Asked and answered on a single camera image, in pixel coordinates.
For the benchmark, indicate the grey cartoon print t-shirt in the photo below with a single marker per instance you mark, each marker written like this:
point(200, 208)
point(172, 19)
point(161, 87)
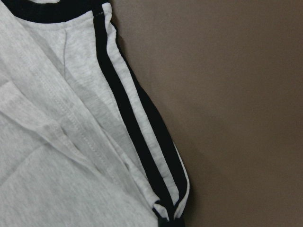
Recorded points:
point(81, 143)

